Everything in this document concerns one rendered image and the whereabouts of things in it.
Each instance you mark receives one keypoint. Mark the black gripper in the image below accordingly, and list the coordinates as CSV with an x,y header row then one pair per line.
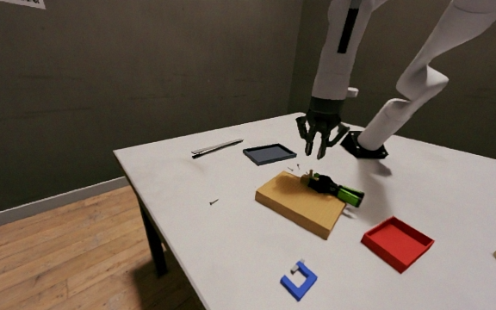
x,y
322,123

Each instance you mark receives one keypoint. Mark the grey flat bar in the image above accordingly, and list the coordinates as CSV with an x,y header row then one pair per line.
x,y
220,146

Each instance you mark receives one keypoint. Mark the black spring clamp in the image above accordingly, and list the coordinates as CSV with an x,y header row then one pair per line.
x,y
326,185

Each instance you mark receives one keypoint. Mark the red shallow tray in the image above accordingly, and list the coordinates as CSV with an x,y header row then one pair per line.
x,y
393,240

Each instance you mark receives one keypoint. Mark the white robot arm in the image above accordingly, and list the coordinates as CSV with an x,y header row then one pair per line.
x,y
461,21

